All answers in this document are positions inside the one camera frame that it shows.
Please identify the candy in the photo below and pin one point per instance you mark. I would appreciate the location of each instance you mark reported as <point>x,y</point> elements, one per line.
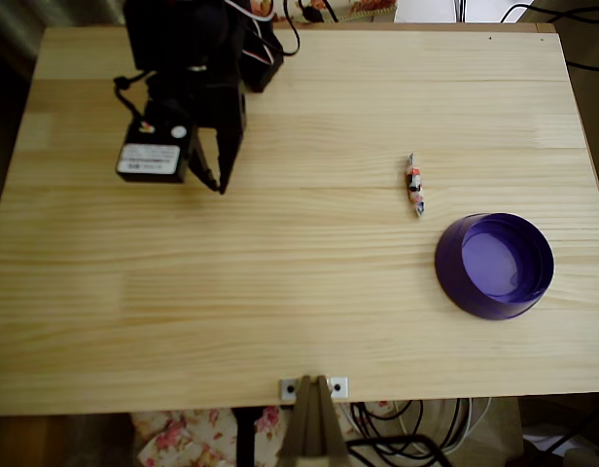
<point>415,184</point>

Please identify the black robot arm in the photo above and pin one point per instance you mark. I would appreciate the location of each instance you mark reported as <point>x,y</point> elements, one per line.
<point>183,34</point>

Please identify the purple bowl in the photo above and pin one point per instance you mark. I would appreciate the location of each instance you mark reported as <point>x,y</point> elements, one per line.
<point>455,272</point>

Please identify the white sheet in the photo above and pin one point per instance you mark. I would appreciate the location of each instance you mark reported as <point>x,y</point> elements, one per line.
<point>426,10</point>

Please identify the black table leg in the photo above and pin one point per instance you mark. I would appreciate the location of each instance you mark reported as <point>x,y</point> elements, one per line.
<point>245,442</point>

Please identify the black camera box white label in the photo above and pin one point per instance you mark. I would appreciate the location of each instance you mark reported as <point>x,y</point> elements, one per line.
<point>153,146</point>

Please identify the silver metal bracket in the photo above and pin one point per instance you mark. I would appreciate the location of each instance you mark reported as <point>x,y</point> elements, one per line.
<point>286,389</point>

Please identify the beige camera stand post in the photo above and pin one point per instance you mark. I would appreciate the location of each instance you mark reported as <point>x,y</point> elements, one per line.
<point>311,428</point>

